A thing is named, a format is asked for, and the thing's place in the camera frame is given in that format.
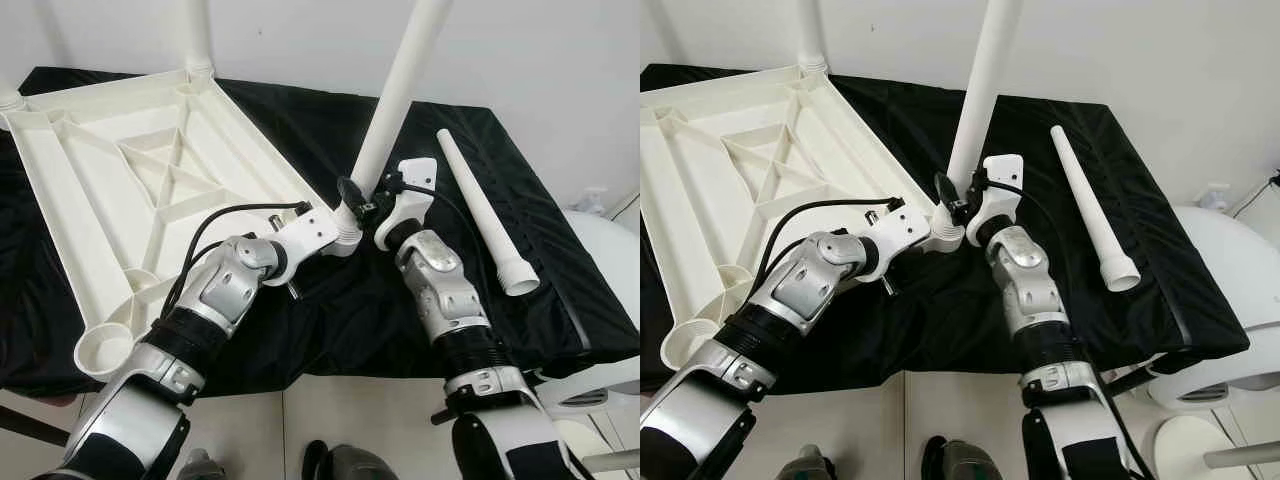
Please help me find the white plastic children table top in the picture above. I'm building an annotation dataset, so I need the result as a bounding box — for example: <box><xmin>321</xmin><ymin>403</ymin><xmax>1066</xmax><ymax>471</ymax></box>
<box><xmin>640</xmin><ymin>65</ymin><xmax>966</xmax><ymax>369</ymax></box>
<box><xmin>0</xmin><ymin>68</ymin><xmax>363</xmax><ymax>383</ymax></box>

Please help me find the black table cloth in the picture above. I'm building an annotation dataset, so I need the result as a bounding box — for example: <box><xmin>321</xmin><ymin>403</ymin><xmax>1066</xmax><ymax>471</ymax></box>
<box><xmin>0</xmin><ymin>67</ymin><xmax>641</xmax><ymax>396</ymax></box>
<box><xmin>640</xmin><ymin>63</ymin><xmax>1251</xmax><ymax>396</ymax></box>

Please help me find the grey right robot foot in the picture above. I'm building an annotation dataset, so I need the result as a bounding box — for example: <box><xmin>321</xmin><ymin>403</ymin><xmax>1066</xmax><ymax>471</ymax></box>
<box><xmin>920</xmin><ymin>437</ymin><xmax>1001</xmax><ymax>480</ymax></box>
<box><xmin>305</xmin><ymin>442</ymin><xmax>396</xmax><ymax>480</ymax></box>

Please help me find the grey robot foot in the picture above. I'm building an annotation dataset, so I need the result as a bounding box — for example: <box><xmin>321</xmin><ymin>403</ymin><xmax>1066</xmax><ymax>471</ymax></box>
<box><xmin>180</xmin><ymin>450</ymin><xmax>226</xmax><ymax>480</ymax></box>
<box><xmin>920</xmin><ymin>437</ymin><xmax>1001</xmax><ymax>480</ymax></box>
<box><xmin>305</xmin><ymin>442</ymin><xmax>396</xmax><ymax>480</ymax></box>
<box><xmin>775</xmin><ymin>445</ymin><xmax>836</xmax><ymax>480</ymax></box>

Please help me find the grey left robot foot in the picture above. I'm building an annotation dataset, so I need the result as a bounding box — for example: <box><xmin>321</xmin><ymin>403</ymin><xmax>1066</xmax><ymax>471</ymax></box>
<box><xmin>775</xmin><ymin>445</ymin><xmax>836</xmax><ymax>480</ymax></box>
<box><xmin>180</xmin><ymin>450</ymin><xmax>226</xmax><ymax>480</ymax></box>

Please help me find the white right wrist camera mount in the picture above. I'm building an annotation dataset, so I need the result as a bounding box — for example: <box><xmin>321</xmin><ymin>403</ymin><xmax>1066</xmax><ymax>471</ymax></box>
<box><xmin>965</xmin><ymin>154</ymin><xmax>1025</xmax><ymax>246</ymax></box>
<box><xmin>375</xmin><ymin>158</ymin><xmax>439</xmax><ymax>251</ymax></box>

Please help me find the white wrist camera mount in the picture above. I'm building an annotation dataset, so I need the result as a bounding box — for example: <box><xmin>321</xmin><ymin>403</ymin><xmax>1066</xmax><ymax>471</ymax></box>
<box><xmin>965</xmin><ymin>154</ymin><xmax>1025</xmax><ymax>246</ymax></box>
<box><xmin>868</xmin><ymin>205</ymin><xmax>933</xmax><ymax>259</ymax></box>
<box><xmin>375</xmin><ymin>158</ymin><xmax>439</xmax><ymax>251</ymax></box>
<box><xmin>270</xmin><ymin>208</ymin><xmax>341</xmax><ymax>263</ymax></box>

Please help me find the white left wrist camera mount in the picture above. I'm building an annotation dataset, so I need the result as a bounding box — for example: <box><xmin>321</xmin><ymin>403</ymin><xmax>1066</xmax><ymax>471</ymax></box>
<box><xmin>868</xmin><ymin>205</ymin><xmax>933</xmax><ymax>259</ymax></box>
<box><xmin>270</xmin><ymin>208</ymin><xmax>341</xmax><ymax>263</ymax></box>

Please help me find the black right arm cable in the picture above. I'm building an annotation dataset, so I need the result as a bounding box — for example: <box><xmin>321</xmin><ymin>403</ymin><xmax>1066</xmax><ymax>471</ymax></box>
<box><xmin>975</xmin><ymin>175</ymin><xmax>1151</xmax><ymax>480</ymax></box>
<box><xmin>380</xmin><ymin>178</ymin><xmax>491</xmax><ymax>271</ymax></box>

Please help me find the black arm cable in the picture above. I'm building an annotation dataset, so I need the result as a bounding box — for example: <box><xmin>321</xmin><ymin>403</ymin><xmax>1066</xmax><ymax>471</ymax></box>
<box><xmin>380</xmin><ymin>178</ymin><xmax>491</xmax><ymax>271</ymax></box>
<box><xmin>975</xmin><ymin>175</ymin><xmax>1151</xmax><ymax>480</ymax></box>
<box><xmin>750</xmin><ymin>197</ymin><xmax>906</xmax><ymax>311</ymax></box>
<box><xmin>160</xmin><ymin>202</ymin><xmax>311</xmax><ymax>321</ymax></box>

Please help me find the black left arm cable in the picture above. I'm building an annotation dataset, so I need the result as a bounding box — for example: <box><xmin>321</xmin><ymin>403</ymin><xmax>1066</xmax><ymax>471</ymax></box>
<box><xmin>750</xmin><ymin>197</ymin><xmax>906</xmax><ymax>311</ymax></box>
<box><xmin>160</xmin><ymin>202</ymin><xmax>311</xmax><ymax>321</ymax></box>

